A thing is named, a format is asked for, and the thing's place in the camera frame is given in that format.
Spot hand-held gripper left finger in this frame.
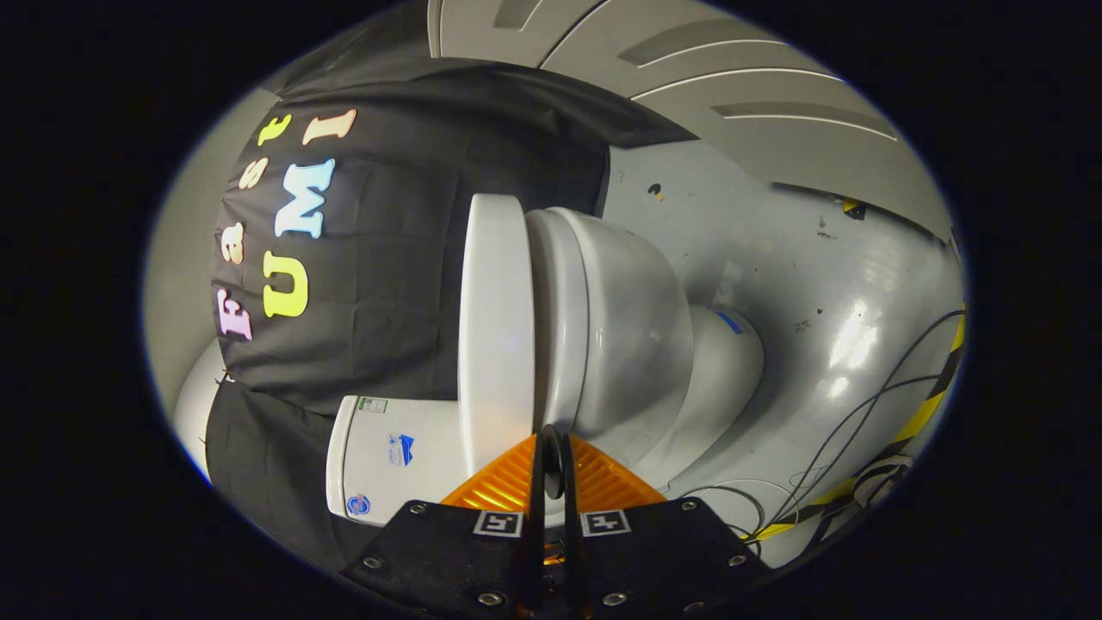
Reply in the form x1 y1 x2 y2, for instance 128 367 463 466
340 426 552 617

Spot white toilet lid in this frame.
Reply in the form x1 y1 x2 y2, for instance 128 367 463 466
458 194 536 483

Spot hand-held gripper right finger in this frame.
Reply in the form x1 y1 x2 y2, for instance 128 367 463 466
551 431 771 617

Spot black floor cables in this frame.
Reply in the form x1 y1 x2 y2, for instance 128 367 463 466
689 310 965 552

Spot white toilet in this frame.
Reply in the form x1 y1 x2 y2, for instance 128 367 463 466
325 207 765 526

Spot yellow black hazard tape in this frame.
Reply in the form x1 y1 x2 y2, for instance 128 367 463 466
740 314 967 543

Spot black backdrop cloth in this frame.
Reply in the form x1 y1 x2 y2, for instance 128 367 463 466
205 26 698 569

